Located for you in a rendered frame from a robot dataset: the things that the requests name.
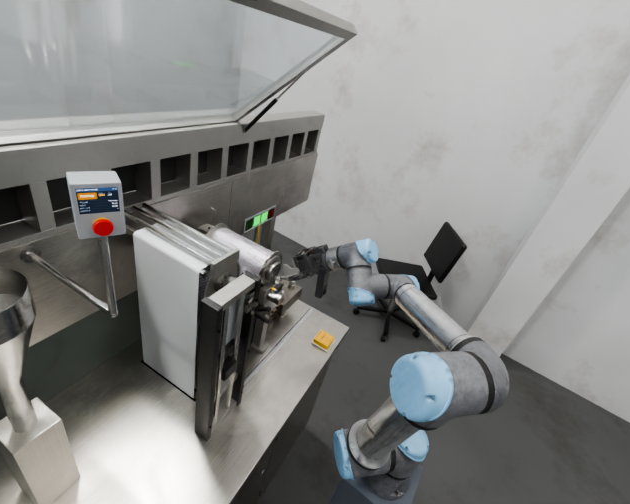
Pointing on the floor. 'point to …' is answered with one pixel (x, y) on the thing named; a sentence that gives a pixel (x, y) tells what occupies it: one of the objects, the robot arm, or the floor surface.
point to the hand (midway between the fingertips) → (287, 276)
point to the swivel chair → (436, 258)
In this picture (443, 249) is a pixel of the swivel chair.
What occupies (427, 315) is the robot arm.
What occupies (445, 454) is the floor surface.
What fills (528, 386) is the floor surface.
